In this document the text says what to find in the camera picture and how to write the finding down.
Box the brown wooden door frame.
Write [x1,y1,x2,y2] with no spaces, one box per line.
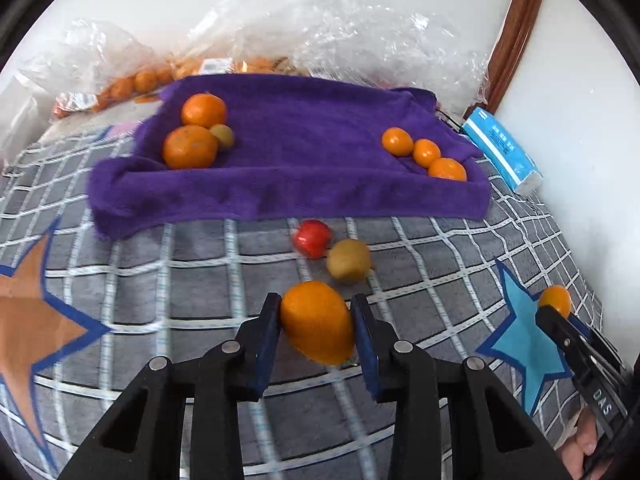
[487,0,548,113]

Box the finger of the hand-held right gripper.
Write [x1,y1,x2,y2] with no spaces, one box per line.
[535,305,622,387]

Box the large clear plastic bag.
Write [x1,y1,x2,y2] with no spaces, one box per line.
[200,0,493,106]

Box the blue tissue pack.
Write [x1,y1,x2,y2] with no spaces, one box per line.
[460,106,544,196]

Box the yellow-green kiwi fruit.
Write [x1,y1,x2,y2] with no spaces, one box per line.
[326,238,373,285]

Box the small green round fruit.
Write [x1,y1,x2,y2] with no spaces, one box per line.
[209,124,236,150]

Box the purple towel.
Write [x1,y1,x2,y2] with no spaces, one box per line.
[87,74,493,241]

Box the large orange with sticker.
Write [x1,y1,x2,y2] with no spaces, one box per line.
[162,125,219,170]

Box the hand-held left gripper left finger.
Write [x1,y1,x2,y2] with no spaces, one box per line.
[57,292,282,480]

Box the red tomato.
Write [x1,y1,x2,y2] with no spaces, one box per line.
[292,219,333,259]

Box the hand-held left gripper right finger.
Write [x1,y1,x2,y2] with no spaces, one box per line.
[350,293,573,480]

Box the small orange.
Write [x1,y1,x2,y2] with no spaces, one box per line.
[428,157,468,182]
[538,285,572,319]
[382,127,414,157]
[413,138,442,169]

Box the grey checked bed sheet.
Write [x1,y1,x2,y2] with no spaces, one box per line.
[0,125,626,480]

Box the bag of small oranges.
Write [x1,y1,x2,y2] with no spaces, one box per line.
[52,55,301,117]

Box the person's right hand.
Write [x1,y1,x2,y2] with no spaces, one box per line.
[555,407,608,480]

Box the crumpled clear plastic bag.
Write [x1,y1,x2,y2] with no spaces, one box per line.
[15,17,161,106]

